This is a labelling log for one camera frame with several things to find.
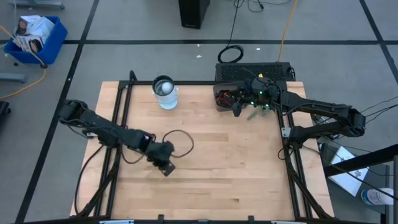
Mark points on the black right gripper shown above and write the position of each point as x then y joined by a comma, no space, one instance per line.
253,93

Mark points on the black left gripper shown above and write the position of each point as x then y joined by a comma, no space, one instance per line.
160,152

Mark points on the thin dark brown rubber band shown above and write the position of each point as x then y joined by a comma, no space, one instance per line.
193,143

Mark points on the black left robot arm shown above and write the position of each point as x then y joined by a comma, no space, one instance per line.
102,127

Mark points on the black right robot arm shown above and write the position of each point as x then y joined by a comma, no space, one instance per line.
326,107

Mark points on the clear grey plastic bin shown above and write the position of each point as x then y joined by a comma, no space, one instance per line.
219,108

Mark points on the black perforated computer case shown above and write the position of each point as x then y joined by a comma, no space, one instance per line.
236,71

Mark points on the white tumbler cup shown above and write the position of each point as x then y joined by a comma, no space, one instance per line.
168,99

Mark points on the white ball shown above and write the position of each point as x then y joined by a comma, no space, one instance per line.
166,87

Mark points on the black tower box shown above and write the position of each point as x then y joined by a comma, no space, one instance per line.
192,14

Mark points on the black metal beam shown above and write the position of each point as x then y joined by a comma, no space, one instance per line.
357,161

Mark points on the white paper sheet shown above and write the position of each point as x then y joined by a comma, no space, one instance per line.
348,180

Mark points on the blue plastic crate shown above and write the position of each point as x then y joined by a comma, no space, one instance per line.
54,46

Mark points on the white plastic bottle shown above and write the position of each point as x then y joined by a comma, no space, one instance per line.
376,196

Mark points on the black chair base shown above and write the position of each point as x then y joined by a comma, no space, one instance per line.
3,107

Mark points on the grey metal stand leg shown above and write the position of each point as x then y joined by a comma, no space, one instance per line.
12,77
37,4

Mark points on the grey metal pole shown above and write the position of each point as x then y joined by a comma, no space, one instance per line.
395,186

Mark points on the white printed cardboard box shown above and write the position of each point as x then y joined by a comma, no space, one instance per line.
28,43
40,26

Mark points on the black aluminium table frame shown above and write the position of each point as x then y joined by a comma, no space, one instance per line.
192,82

